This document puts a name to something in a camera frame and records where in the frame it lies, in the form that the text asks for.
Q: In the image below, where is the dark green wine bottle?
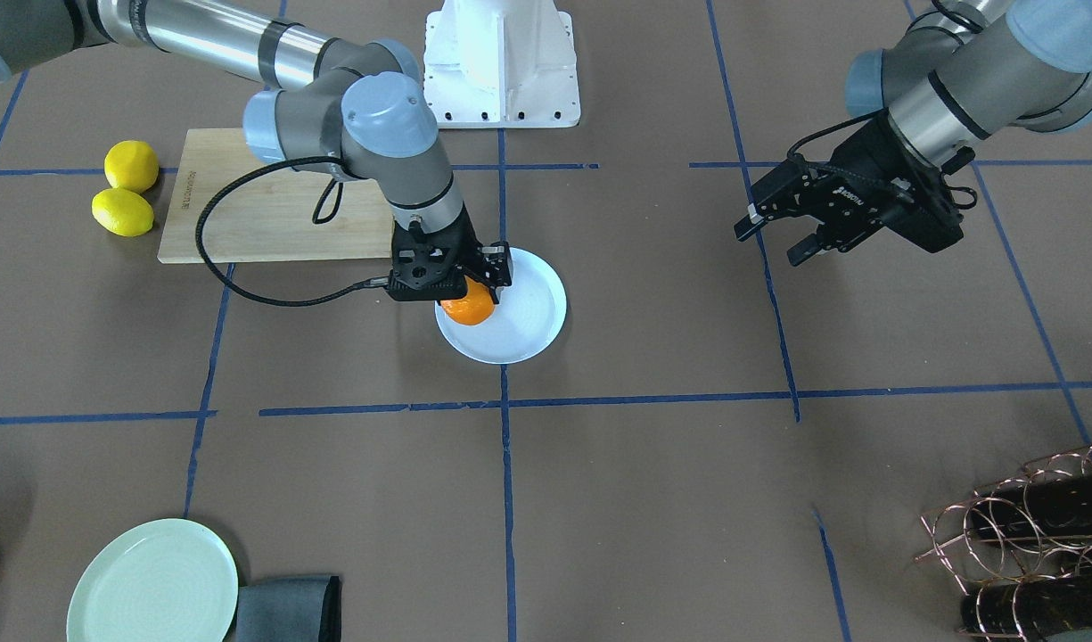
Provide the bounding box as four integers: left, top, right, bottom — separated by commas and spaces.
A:
968, 475, 1092, 543

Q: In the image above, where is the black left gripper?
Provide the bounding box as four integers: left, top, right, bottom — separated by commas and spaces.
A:
735, 112, 963, 268

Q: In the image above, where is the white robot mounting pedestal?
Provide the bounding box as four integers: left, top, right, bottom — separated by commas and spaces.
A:
423, 1, 582, 130

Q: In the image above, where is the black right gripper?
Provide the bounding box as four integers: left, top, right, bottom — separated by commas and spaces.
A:
439, 214, 513, 307

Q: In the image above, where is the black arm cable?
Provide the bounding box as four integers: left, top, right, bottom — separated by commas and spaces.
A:
194, 157, 395, 309
784, 107, 980, 215

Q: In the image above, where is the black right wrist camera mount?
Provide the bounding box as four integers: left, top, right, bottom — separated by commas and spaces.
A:
385, 225, 465, 304

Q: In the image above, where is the light blue plate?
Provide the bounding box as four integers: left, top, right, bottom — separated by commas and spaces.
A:
434, 247, 569, 362

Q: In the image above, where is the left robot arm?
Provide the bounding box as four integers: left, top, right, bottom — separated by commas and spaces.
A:
734, 1, 1092, 268

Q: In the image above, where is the orange fruit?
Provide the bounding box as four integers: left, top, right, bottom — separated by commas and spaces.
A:
439, 277, 497, 326

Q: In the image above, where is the copper wire bottle rack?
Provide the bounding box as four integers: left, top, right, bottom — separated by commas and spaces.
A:
917, 444, 1092, 641

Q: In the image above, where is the pale green plate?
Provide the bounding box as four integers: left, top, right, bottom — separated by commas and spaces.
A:
66, 519, 239, 641

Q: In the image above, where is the dark folded cloth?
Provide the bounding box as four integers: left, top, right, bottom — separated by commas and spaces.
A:
234, 574, 342, 641

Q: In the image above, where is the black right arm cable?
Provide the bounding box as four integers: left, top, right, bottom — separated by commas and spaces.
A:
194, 157, 395, 309

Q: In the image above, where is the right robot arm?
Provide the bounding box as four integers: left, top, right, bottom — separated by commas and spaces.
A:
0, 1, 512, 304

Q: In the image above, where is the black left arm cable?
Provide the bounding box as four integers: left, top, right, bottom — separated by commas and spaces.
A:
784, 107, 980, 215

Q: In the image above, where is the yellow lemon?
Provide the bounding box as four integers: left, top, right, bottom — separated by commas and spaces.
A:
103, 141, 161, 194
92, 187, 155, 237

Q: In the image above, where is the wooden cutting board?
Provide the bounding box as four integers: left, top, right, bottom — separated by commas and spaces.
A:
158, 128, 394, 264

